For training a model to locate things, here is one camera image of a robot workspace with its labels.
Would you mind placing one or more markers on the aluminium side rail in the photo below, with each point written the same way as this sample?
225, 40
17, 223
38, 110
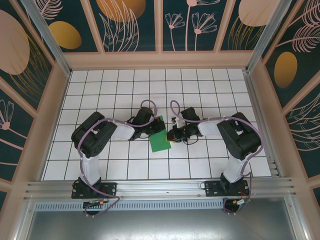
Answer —
260, 120

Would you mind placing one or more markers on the dark panel with three flowers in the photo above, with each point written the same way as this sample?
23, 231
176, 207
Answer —
180, 37

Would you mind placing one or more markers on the aluminium corner post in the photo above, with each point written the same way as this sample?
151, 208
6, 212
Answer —
52, 45
266, 37

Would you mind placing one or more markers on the grey metal sheet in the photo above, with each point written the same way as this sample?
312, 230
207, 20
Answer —
160, 225

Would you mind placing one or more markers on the aluminium frame strut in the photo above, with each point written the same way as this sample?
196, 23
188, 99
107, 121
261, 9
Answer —
23, 221
297, 220

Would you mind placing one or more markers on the dark panel orange circle leaves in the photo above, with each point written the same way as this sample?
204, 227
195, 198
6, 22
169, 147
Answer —
120, 15

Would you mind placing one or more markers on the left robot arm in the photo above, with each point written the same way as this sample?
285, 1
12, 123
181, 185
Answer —
95, 135

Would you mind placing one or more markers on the dark panel with cream circle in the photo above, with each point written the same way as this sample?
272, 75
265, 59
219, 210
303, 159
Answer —
250, 15

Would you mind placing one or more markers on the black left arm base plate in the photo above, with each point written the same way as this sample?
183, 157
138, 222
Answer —
110, 188

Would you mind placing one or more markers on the aluminium mounting rail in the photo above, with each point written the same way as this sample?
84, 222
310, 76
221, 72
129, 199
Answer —
160, 187

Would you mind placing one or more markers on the dark panel with leaf outlines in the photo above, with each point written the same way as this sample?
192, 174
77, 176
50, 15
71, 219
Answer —
305, 125

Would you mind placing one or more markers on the dark panel with single flower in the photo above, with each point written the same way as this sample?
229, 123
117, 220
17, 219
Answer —
10, 140

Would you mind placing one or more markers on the dark panel with golden lines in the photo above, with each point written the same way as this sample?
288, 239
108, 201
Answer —
15, 50

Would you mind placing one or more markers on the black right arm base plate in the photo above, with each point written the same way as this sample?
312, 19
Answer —
212, 188

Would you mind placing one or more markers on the small electronics connector board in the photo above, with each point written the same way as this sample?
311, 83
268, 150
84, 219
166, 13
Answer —
96, 203
240, 202

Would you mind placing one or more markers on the dark panel oval and feather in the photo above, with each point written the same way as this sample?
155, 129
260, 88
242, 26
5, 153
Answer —
285, 70

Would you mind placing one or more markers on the dark panel golden oval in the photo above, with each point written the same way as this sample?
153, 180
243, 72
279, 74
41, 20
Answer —
65, 35

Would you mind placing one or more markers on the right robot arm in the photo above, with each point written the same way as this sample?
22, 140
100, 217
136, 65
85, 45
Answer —
240, 140

